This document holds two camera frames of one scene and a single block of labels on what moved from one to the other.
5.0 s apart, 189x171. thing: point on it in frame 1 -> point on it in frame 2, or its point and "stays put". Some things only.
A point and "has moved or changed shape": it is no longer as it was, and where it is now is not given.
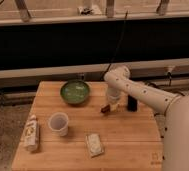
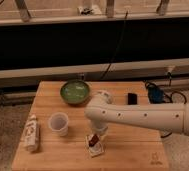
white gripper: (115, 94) -> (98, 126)
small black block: (131, 103) stays put
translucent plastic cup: (58, 122) stays put
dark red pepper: (106, 109) has moved or changed shape
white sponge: (95, 144) stays put
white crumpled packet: (30, 142) stays put
